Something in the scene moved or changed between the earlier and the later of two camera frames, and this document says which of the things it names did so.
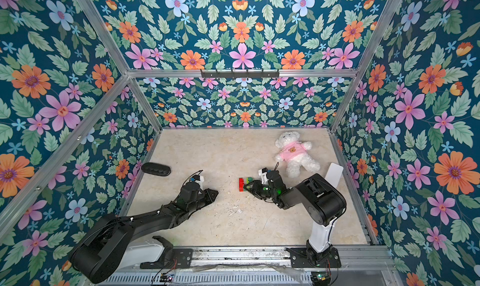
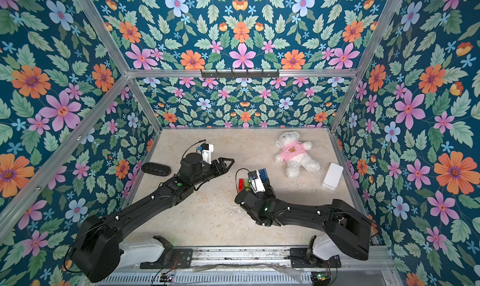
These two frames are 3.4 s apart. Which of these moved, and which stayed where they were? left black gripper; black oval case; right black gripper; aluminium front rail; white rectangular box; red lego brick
Moved: left black gripper; right black gripper
Stayed: aluminium front rail; red lego brick; black oval case; white rectangular box
